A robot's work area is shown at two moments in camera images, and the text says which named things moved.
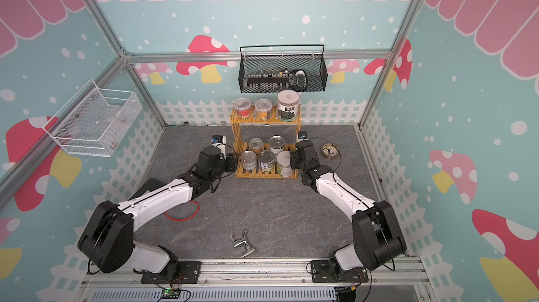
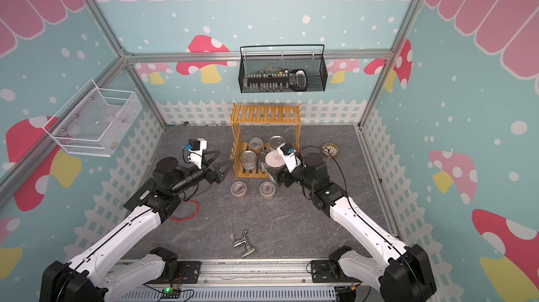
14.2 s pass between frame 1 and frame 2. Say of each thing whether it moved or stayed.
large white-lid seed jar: moved
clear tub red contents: moved
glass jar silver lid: stayed
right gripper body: moved
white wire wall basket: stayed
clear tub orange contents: moved
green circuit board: stayed
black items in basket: stayed
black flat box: stayed
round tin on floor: stayed
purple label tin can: stayed
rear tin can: stayed
